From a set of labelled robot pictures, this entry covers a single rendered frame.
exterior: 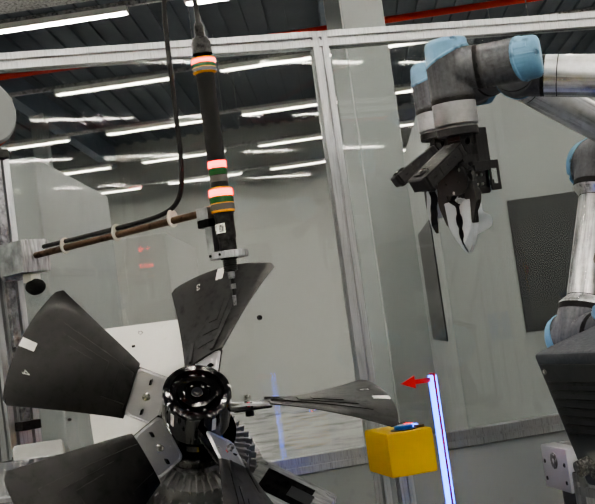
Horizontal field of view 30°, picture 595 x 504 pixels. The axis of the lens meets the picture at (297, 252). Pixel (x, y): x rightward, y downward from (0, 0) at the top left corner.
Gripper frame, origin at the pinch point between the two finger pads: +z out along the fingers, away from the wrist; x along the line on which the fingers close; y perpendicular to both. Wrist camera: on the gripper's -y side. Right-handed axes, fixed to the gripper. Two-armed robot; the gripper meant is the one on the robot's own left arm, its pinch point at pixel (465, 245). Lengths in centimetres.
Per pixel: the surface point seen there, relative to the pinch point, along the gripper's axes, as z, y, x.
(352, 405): 25.0, -14.9, 18.1
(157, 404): 20, -42, 39
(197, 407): 21, -40, 28
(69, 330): 5, -51, 51
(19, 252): -11, -43, 89
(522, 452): 56, 72, 63
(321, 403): 23.8, -19.5, 20.8
